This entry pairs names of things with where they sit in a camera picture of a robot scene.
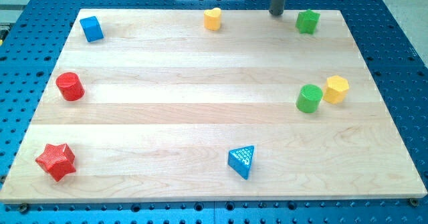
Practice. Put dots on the green star block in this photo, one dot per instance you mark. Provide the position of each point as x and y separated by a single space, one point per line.
307 21

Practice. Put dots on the blue cube block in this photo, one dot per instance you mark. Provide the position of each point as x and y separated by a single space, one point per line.
92 29

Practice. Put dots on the red star block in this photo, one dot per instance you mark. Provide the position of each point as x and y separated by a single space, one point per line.
57 160

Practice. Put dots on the blue triangle block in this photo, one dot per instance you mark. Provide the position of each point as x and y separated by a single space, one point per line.
240 160

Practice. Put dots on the light wooden board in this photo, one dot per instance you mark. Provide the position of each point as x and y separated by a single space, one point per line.
166 100

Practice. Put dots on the yellow heart block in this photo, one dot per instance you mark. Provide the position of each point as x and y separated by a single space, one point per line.
212 19

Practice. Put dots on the green cylinder block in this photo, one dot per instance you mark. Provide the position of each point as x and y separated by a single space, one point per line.
309 98

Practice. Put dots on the yellow hexagon block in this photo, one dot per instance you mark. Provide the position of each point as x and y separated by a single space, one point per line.
335 89

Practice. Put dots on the red cylinder block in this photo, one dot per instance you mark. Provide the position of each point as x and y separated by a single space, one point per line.
70 86

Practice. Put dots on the blue perforated table plate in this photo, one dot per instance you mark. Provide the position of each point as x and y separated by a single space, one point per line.
36 39

